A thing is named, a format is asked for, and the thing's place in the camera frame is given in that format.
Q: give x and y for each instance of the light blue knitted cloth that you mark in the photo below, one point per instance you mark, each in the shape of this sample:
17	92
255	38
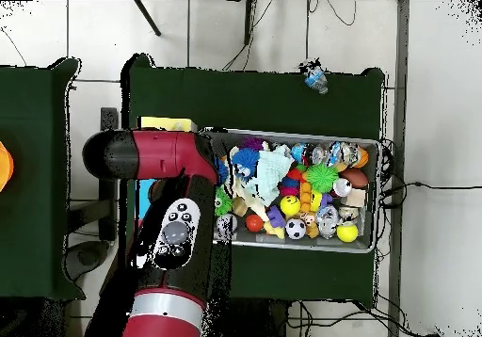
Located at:
269	175

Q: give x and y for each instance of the yellow smiley ball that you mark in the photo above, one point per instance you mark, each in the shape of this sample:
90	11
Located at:
290	205

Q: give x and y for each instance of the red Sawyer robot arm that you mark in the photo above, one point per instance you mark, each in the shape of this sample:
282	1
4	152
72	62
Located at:
158	156

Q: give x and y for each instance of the wooden box with three holes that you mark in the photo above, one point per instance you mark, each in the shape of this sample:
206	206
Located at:
165	122

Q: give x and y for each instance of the silver mesh bin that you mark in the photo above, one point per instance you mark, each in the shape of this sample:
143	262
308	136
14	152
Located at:
320	243

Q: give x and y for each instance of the blue spiky ball with eyes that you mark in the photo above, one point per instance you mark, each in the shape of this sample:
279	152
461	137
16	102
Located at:
244	159

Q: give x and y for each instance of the green spiky toy with eyes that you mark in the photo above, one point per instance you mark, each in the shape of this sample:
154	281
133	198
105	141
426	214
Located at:
223	201

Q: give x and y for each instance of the purple spiky toy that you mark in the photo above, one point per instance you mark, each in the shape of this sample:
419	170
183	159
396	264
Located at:
251	143

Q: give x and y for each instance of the orange red ball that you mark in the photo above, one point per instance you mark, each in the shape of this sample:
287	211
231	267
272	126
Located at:
254	223

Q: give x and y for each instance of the white baseball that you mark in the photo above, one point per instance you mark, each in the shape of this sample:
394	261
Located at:
227	223

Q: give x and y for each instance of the black and white soccer ball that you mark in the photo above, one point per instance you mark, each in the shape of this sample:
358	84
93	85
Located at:
295	228

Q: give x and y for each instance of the green spiky ball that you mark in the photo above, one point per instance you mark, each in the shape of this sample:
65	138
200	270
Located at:
321	177

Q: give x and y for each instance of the dark green table cloth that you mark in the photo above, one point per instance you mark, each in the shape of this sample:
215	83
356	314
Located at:
282	99

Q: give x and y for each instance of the crushed clear plastic bottle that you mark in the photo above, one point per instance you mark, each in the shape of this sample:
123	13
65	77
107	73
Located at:
316	80

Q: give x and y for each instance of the black stand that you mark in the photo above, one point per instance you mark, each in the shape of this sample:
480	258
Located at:
109	201

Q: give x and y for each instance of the black tripod leg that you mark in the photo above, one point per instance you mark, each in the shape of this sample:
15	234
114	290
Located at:
249	20
148	19

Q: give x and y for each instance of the grey round floor base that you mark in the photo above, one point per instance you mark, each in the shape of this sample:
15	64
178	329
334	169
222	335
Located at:
88	256

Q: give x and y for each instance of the green covered side table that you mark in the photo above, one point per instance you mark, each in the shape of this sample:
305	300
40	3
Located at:
34	220

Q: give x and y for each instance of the orange object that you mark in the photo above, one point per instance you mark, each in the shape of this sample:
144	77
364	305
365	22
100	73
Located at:
5	167

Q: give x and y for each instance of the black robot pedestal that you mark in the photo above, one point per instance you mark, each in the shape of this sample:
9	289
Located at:
260	318

